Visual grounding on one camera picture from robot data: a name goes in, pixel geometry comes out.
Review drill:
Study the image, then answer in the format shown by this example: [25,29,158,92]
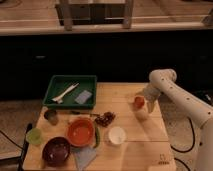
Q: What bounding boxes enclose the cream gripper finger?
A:
[147,101,155,113]

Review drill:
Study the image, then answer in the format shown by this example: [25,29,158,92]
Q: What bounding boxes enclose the red apple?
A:
[133,96,145,109]

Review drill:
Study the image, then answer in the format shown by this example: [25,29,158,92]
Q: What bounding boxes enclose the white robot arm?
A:
[142,69,213,171]

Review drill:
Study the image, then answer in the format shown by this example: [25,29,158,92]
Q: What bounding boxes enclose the white paper cup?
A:
[108,126,126,146]

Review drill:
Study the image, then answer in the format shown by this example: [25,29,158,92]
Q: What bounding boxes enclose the small dark metal cup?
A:
[44,109,58,125]

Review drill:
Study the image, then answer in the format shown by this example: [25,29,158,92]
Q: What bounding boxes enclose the light green cup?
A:
[26,128,42,145]

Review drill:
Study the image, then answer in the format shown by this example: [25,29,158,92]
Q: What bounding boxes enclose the bunch of dark grapes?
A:
[95,112,115,127]

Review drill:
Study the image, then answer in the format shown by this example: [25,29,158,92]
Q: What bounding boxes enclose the green chili pepper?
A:
[93,126,100,148]

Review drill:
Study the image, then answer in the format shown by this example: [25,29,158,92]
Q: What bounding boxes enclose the grey sponge in tray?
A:
[75,90,92,104]

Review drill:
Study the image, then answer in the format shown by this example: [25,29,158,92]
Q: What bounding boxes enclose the orange bowl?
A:
[66,118,95,147]

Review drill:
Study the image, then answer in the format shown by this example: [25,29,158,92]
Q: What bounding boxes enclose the grey blue cloth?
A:
[71,146,97,171]

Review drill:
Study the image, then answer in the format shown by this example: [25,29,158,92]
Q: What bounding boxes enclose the green plastic tray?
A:
[43,75,97,109]

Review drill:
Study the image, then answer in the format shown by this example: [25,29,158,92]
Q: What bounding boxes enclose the white plastic fork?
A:
[52,83,79,104]

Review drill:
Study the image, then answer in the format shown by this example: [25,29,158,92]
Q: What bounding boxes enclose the dark purple bowl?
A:
[42,137,70,167]

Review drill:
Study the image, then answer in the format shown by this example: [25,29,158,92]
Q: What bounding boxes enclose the wooden stool legs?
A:
[55,0,134,31]

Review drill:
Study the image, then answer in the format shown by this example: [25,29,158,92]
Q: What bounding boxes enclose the black cable right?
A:
[170,117,198,171]

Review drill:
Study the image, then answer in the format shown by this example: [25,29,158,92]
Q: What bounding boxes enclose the black cable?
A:
[0,129,25,151]
[170,117,198,171]

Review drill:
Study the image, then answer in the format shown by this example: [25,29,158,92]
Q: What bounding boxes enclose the dark handled knife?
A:
[70,111,101,117]

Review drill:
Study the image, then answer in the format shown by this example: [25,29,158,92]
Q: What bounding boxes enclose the black cable left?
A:
[0,129,25,151]

